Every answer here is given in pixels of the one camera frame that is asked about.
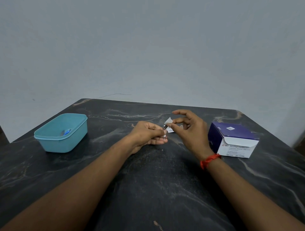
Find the purple and white swab box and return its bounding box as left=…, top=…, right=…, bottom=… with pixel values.
left=208, top=122, right=260, bottom=159

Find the person's right hand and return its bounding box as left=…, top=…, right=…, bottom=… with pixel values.
left=166, top=109, right=215, bottom=161

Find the person's left hand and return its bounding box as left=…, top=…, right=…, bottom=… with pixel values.
left=129, top=121, right=169, bottom=155

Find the person's left forearm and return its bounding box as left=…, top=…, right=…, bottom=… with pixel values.
left=0, top=139, right=134, bottom=231

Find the teal plastic container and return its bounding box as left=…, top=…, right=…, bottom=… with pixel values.
left=34, top=113, right=88, bottom=153

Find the red thread wristband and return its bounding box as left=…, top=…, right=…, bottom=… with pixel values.
left=200, top=153, right=222, bottom=170

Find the person's right forearm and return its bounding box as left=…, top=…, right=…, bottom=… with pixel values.
left=203, top=156, right=305, bottom=231

